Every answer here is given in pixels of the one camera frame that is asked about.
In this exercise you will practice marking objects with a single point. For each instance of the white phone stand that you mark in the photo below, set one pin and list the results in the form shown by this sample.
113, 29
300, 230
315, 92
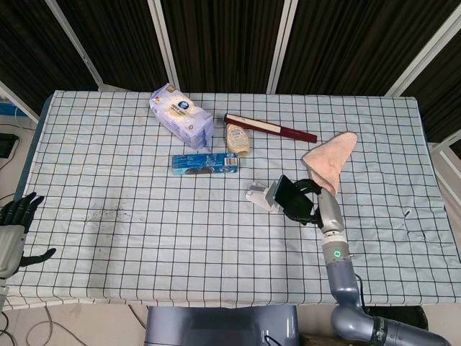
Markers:
263, 198

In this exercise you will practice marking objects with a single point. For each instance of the dark red long box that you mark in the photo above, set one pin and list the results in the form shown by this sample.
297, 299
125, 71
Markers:
270, 128

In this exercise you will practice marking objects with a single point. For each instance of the blue cookie box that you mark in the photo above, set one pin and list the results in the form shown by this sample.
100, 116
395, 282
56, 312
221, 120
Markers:
205, 164

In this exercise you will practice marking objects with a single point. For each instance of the pink folded cloth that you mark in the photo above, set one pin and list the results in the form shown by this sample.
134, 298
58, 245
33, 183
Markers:
329, 162

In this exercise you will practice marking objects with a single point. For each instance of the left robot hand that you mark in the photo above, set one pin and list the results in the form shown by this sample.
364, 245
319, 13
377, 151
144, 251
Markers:
10, 238

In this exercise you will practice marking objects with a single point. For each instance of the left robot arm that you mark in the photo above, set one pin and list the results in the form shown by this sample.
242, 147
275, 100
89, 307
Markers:
1, 293

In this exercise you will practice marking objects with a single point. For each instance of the checkered tablecloth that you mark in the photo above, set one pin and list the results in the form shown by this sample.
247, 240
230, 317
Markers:
144, 234

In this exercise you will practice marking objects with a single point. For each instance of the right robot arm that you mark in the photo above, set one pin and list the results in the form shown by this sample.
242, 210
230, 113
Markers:
360, 299

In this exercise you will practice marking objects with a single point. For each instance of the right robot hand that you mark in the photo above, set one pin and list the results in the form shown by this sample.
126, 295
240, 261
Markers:
326, 210

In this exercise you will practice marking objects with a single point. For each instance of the beige sauce bottle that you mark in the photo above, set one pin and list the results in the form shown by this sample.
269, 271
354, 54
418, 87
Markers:
237, 140

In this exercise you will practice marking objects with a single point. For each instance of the purple tissue pack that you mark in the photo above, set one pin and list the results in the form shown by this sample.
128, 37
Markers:
182, 117

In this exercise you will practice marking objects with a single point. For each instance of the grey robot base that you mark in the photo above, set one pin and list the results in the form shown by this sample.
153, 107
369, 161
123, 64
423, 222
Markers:
221, 326

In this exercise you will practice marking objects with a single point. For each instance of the black smartphone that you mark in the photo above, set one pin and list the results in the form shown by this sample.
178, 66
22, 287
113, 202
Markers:
293, 196

